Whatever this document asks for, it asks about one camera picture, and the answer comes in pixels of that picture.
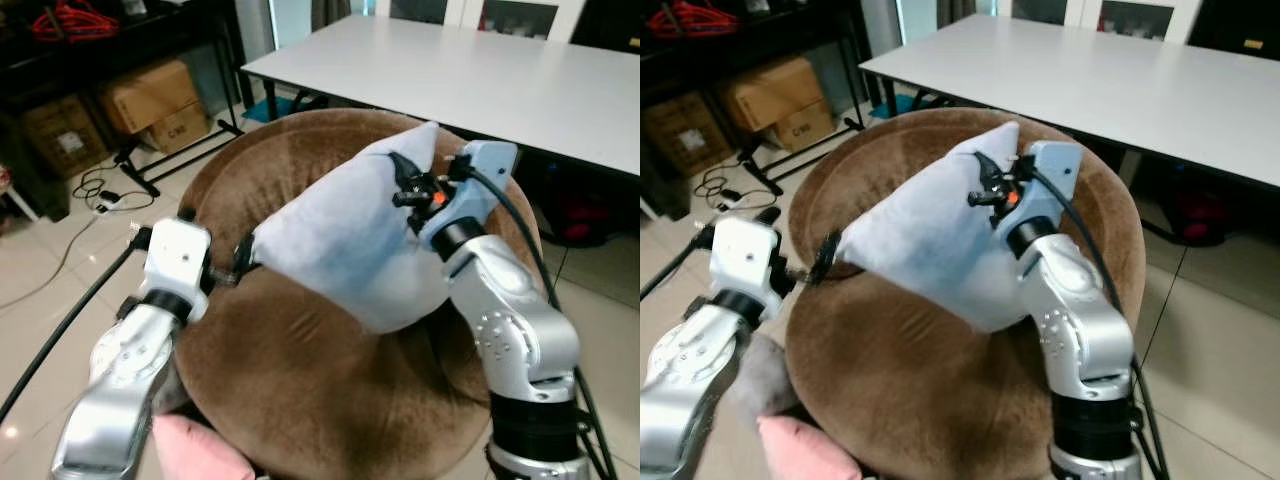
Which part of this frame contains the red bag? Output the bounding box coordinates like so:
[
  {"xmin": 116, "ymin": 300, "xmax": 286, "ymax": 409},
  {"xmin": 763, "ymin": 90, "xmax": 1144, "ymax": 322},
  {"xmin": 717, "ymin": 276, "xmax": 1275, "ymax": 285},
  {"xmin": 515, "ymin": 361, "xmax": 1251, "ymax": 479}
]
[
  {"xmin": 545, "ymin": 185, "xmax": 606, "ymax": 246},
  {"xmin": 1165, "ymin": 190, "xmax": 1236, "ymax": 246}
]

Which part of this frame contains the small printed cardboard box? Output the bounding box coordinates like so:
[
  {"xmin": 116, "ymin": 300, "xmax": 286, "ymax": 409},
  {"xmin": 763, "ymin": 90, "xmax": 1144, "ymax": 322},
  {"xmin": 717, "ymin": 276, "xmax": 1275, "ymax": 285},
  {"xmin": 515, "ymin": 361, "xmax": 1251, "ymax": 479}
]
[
  {"xmin": 765, "ymin": 100, "xmax": 836, "ymax": 153},
  {"xmin": 143, "ymin": 100, "xmax": 213, "ymax": 156}
]

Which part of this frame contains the black shelf table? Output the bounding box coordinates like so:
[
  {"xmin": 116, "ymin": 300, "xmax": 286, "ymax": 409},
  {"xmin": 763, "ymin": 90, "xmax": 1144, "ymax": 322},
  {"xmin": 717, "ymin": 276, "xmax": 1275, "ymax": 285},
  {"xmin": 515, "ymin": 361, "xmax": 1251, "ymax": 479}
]
[
  {"xmin": 640, "ymin": 0, "xmax": 866, "ymax": 196},
  {"xmin": 0, "ymin": 0, "xmax": 249, "ymax": 201}
]

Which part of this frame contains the large white table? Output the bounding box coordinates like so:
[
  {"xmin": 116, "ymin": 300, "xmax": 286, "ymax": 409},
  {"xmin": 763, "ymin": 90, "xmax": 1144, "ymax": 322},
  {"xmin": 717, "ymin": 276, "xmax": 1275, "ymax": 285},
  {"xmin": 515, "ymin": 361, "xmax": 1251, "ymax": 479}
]
[
  {"xmin": 240, "ymin": 14, "xmax": 641, "ymax": 179},
  {"xmin": 858, "ymin": 14, "xmax": 1280, "ymax": 191}
]

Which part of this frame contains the grey fluffy pillow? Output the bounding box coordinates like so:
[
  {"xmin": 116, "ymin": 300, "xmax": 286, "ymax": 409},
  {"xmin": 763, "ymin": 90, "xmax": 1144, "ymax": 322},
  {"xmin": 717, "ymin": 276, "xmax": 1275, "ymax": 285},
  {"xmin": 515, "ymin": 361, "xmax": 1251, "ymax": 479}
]
[
  {"xmin": 733, "ymin": 333, "xmax": 803, "ymax": 419},
  {"xmin": 150, "ymin": 345, "xmax": 193, "ymax": 419}
]

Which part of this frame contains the tangled black floor cable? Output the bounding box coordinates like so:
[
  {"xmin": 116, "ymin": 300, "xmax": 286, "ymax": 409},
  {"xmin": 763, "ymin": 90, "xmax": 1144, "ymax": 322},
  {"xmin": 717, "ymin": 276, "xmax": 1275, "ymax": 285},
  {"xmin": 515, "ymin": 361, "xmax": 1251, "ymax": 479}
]
[
  {"xmin": 75, "ymin": 165, "xmax": 153, "ymax": 213},
  {"xmin": 700, "ymin": 165, "xmax": 766, "ymax": 211}
]

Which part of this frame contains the dark labelled cardboard box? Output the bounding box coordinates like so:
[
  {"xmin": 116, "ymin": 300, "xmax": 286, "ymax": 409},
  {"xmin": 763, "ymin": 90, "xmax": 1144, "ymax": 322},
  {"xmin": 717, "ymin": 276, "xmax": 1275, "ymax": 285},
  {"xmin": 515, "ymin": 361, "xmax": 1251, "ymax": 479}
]
[
  {"xmin": 643, "ymin": 92, "xmax": 729, "ymax": 179},
  {"xmin": 20, "ymin": 95, "xmax": 109, "ymax": 181}
]

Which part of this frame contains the large brown cardboard box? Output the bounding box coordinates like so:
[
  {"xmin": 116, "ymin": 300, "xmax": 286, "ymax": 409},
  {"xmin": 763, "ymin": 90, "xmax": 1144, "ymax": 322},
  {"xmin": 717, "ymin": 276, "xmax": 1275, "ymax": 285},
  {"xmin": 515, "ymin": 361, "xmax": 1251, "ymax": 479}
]
[
  {"xmin": 100, "ymin": 58, "xmax": 203, "ymax": 136},
  {"xmin": 722, "ymin": 56, "xmax": 829, "ymax": 133}
]

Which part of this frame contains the red coiled cable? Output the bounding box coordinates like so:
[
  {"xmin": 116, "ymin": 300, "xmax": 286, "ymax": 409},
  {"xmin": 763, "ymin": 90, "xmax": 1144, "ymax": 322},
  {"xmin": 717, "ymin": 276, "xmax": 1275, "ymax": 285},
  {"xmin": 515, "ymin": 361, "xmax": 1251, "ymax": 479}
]
[
  {"xmin": 648, "ymin": 0, "xmax": 743, "ymax": 39},
  {"xmin": 30, "ymin": 0, "xmax": 121, "ymax": 43}
]

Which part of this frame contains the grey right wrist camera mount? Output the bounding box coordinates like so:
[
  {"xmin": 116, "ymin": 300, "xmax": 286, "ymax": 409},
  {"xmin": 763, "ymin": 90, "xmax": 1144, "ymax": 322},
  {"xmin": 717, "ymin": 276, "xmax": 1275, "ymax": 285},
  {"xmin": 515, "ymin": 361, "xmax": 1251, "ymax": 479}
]
[
  {"xmin": 1005, "ymin": 140, "xmax": 1084, "ymax": 233},
  {"xmin": 420, "ymin": 140, "xmax": 519, "ymax": 241}
]

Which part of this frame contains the pink pillow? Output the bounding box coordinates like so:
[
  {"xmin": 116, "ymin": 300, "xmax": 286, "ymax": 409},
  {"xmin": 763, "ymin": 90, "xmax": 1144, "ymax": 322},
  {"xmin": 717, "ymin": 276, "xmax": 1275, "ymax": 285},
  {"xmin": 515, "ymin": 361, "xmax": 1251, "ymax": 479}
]
[
  {"xmin": 152, "ymin": 414, "xmax": 257, "ymax": 480},
  {"xmin": 757, "ymin": 415, "xmax": 863, "ymax": 480}
]

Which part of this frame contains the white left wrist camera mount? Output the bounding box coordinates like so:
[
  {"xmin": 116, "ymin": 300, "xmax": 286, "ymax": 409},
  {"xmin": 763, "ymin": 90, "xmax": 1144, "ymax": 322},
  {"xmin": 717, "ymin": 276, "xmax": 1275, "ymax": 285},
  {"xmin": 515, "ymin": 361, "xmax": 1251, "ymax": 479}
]
[
  {"xmin": 708, "ymin": 216, "xmax": 791, "ymax": 301},
  {"xmin": 145, "ymin": 218, "xmax": 214, "ymax": 301}
]

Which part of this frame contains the white frame chair back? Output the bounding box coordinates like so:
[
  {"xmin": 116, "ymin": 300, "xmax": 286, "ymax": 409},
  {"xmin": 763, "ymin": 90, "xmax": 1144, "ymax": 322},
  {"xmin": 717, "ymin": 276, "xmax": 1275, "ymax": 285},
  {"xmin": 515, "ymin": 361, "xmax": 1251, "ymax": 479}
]
[
  {"xmin": 375, "ymin": 0, "xmax": 471, "ymax": 29},
  {"xmin": 1080, "ymin": 0, "xmax": 1206, "ymax": 46},
  {"xmin": 470, "ymin": 0, "xmax": 591, "ymax": 43},
  {"xmin": 995, "ymin": 0, "xmax": 1086, "ymax": 29}
]

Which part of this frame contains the light blue pillow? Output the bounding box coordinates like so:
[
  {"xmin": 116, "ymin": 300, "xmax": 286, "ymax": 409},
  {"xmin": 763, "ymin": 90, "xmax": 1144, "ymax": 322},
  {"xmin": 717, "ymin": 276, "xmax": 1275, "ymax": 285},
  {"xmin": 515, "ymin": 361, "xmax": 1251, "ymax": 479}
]
[
  {"xmin": 838, "ymin": 121, "xmax": 1036, "ymax": 334},
  {"xmin": 250, "ymin": 121, "xmax": 453, "ymax": 335}
]

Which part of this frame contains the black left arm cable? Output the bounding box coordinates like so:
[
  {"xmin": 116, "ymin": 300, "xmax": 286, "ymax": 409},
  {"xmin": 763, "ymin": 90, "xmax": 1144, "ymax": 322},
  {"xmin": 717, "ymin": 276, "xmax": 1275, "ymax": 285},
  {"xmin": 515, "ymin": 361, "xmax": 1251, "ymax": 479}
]
[
  {"xmin": 0, "ymin": 228, "xmax": 153, "ymax": 426},
  {"xmin": 640, "ymin": 225, "xmax": 716, "ymax": 301}
]

